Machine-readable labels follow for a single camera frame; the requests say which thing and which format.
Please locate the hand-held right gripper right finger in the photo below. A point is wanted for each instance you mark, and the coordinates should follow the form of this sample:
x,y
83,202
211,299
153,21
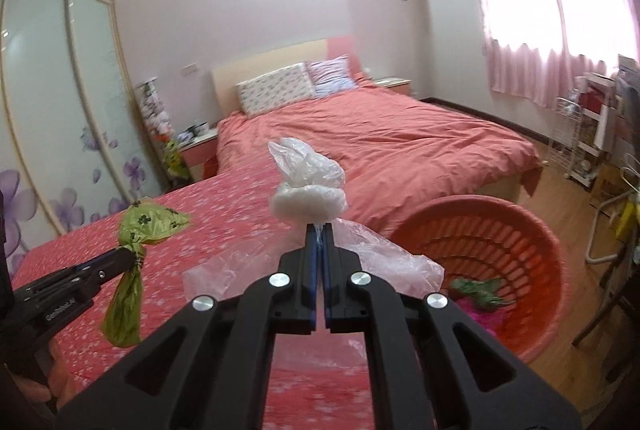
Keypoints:
x,y
328,260

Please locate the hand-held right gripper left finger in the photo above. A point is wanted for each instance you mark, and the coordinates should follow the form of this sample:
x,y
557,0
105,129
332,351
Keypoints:
x,y
310,260

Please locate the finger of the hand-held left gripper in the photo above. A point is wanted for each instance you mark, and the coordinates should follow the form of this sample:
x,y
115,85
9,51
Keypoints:
x,y
115,255
112,271

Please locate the green printed plastic bag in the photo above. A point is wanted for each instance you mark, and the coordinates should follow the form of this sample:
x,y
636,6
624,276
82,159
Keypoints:
x,y
122,310

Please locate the knotted white plastic bag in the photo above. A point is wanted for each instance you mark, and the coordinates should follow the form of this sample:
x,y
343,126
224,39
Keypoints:
x,y
310,200

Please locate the clear plastic film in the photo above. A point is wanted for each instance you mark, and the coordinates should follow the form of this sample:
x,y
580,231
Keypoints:
x,y
390,265

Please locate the small dark green wrapper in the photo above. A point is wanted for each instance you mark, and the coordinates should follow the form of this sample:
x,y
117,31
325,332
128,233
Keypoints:
x,y
477,292

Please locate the magenta wrapper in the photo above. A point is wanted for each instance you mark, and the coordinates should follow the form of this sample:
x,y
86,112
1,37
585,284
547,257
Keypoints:
x,y
480,316

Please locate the orange plastic laundry basket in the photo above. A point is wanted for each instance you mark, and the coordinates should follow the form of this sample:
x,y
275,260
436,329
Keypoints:
x,y
500,230

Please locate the person's left hand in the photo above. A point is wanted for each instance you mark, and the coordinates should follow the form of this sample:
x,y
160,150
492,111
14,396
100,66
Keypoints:
x,y
32,387

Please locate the red floral tablecloth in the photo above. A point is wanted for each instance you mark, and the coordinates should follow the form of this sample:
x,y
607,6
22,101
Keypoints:
x,y
225,210

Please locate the white and pink nightstand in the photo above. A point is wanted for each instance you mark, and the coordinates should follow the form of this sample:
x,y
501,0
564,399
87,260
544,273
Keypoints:
x,y
197,150

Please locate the bed with coral duvet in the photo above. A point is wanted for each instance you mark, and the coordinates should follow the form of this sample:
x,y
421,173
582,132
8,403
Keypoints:
x,y
400,145

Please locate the plush flower bouquet stand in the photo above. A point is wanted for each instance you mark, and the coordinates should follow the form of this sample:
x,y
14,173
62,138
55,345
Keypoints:
x,y
155,120

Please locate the glass wardrobe with purple flowers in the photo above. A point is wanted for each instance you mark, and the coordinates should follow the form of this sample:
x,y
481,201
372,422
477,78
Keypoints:
x,y
55,110

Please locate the white floral pillow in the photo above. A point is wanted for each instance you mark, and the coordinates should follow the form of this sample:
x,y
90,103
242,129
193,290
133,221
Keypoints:
x,y
275,90

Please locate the purple striped pillow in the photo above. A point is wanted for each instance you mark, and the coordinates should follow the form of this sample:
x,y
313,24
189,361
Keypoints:
x,y
330,75

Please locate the white bent tube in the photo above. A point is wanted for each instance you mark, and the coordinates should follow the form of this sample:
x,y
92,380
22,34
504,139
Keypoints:
x,y
592,235

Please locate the brown cardboard box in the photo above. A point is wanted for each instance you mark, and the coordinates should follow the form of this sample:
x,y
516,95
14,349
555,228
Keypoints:
x,y
607,187

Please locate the dark wooden chair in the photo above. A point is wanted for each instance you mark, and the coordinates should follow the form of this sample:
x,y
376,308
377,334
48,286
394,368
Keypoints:
x,y
612,330

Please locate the white storage trolley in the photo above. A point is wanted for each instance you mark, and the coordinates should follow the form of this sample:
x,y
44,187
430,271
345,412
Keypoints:
x,y
592,130

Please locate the yellow bag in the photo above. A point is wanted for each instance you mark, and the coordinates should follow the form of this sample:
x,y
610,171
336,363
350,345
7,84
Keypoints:
x,y
631,217

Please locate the white clothes hanger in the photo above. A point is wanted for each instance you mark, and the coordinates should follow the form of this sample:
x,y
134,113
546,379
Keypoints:
x,y
629,172

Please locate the pink curtain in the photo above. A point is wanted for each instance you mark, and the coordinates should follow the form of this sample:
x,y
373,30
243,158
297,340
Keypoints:
x,y
540,10

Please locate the white wall socket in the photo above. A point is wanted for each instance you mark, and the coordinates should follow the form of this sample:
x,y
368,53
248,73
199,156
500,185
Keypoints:
x,y
191,70

